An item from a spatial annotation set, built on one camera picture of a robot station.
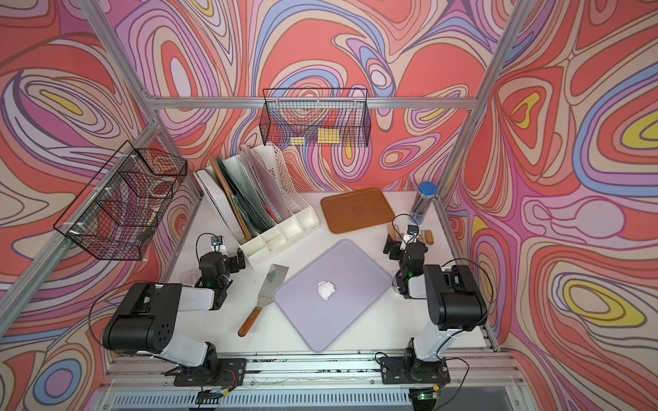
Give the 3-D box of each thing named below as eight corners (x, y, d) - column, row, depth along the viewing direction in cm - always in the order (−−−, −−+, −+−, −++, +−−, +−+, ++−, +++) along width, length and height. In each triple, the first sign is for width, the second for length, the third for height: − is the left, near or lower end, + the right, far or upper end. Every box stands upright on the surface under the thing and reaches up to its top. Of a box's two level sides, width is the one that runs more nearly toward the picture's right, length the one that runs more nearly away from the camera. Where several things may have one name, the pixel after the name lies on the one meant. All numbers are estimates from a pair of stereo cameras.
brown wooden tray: (331, 235, 108) (331, 231, 106) (320, 202, 120) (320, 198, 118) (395, 220, 113) (396, 216, 111) (378, 190, 125) (379, 186, 123)
